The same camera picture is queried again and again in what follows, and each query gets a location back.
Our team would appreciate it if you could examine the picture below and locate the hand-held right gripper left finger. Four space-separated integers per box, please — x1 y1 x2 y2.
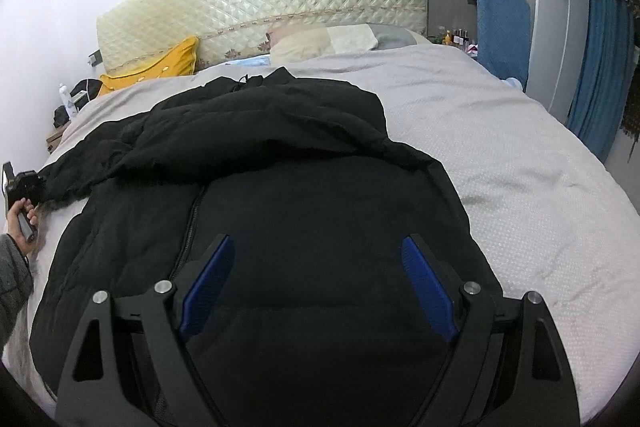
54 234 236 427

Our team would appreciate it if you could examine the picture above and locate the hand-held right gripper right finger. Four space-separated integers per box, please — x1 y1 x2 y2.
401 234 582 427

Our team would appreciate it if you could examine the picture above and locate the black padded jacket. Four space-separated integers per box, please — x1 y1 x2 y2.
29 67 506 427

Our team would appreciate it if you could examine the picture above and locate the person's left forearm grey sleeve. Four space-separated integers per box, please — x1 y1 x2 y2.
0 232 34 308

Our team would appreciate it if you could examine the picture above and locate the person's left hand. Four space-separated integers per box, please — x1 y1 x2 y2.
5 199 40 254

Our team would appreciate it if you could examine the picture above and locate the clear plastic bottle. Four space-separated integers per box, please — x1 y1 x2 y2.
59 83 79 124

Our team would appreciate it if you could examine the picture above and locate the black bag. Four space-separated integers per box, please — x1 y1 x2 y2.
52 79 104 128

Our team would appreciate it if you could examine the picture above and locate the grey bed cover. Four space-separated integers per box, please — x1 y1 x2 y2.
0 41 640 423

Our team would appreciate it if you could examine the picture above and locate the yellow pillow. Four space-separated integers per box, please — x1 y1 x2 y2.
95 36 201 98

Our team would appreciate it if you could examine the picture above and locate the light blue sheet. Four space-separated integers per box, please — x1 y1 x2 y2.
215 54 275 70

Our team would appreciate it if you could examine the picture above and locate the row of small bottles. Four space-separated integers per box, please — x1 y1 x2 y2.
434 26 479 48

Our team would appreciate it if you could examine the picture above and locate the patchwork pillow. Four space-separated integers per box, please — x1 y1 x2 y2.
265 23 436 66

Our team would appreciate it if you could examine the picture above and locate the blue curtain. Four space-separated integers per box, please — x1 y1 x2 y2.
567 0 640 164

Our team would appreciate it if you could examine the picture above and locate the cream quilted headboard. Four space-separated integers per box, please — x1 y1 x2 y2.
95 0 427 74

